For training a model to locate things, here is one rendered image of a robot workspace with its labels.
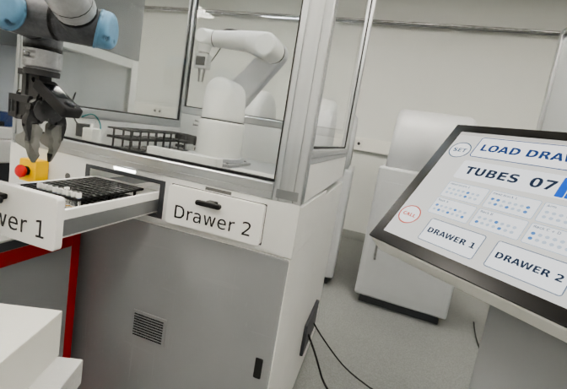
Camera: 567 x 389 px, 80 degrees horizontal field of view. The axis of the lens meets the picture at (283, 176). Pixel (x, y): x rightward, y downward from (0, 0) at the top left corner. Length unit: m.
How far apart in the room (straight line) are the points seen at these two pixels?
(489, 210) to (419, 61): 3.59
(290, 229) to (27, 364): 0.58
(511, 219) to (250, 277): 0.64
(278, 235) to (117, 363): 0.71
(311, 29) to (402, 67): 3.26
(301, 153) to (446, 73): 3.38
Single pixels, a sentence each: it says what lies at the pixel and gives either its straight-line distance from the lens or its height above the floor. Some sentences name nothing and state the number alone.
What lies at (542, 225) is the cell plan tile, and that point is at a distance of 0.60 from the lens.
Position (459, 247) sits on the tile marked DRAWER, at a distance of 0.59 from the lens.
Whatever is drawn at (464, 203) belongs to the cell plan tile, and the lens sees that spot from 0.64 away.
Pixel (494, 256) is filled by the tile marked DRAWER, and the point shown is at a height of 1.00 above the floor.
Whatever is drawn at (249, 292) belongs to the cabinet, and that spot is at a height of 0.68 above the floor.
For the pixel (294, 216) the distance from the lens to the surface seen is 0.89.
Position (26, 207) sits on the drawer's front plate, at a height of 0.89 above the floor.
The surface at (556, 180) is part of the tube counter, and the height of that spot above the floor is 1.12.
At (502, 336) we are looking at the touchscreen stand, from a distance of 0.68.
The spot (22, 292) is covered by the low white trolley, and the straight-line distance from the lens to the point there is 1.18.
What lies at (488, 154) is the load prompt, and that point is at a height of 1.14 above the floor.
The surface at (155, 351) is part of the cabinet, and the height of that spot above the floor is 0.40.
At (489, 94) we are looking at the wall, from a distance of 4.19.
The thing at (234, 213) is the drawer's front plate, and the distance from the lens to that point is 0.92.
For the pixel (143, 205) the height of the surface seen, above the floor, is 0.86.
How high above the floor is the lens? 1.13
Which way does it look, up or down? 7 degrees down
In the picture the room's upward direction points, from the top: 9 degrees clockwise
